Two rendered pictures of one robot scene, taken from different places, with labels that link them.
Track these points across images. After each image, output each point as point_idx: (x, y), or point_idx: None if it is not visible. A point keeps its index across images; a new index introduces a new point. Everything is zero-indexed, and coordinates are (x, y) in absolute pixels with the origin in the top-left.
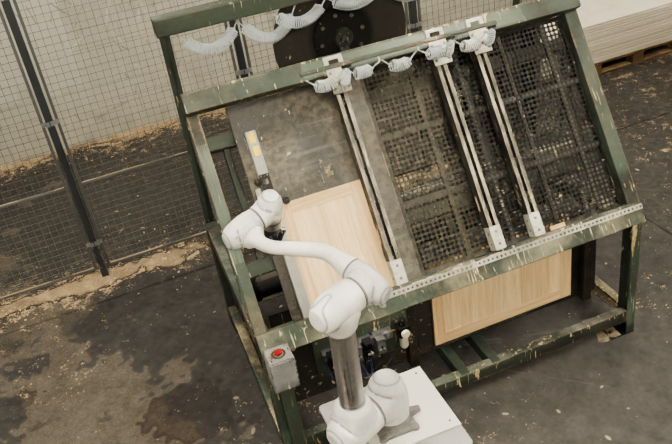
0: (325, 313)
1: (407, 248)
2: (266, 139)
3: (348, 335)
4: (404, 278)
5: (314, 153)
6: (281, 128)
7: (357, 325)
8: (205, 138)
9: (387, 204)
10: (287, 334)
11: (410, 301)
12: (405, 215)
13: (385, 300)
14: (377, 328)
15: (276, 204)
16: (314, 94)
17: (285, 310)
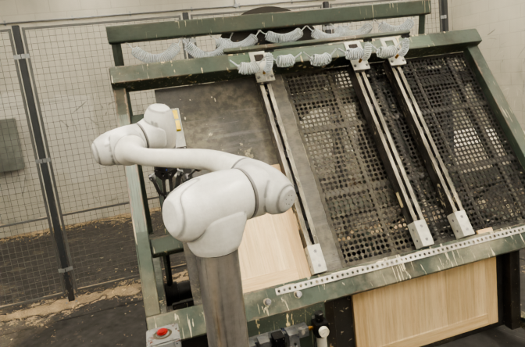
0: (183, 199)
1: (326, 237)
2: (190, 119)
3: (223, 250)
4: (323, 266)
5: (235, 137)
6: (205, 112)
7: (240, 238)
8: (128, 109)
9: (306, 191)
10: (183, 319)
11: (330, 294)
12: (325, 204)
13: (286, 205)
14: (291, 323)
15: (164, 116)
16: (240, 87)
17: (191, 299)
